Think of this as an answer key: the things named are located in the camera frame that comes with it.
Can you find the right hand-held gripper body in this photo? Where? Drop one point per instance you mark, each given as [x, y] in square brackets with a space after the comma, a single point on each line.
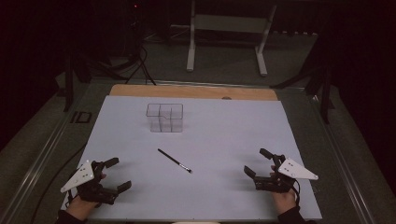
[281, 182]

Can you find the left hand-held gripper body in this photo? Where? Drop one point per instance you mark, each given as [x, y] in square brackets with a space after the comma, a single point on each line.
[93, 191]

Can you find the black pen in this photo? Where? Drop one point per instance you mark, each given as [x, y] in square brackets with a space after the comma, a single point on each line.
[174, 160]

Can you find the clear acrylic organizer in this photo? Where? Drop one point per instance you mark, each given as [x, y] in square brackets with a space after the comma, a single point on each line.
[165, 118]

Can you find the person's right hand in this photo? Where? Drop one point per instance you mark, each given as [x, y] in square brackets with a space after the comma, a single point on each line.
[285, 200]

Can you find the person's left hand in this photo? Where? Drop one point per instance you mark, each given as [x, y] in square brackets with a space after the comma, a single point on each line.
[80, 208]

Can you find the white table mat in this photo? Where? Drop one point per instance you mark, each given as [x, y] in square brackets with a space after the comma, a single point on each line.
[218, 140]

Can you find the black tripod stand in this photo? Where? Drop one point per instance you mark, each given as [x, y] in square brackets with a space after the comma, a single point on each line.
[323, 84]
[69, 81]

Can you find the white metal stand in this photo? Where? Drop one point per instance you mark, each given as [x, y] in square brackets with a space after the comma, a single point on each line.
[229, 23]

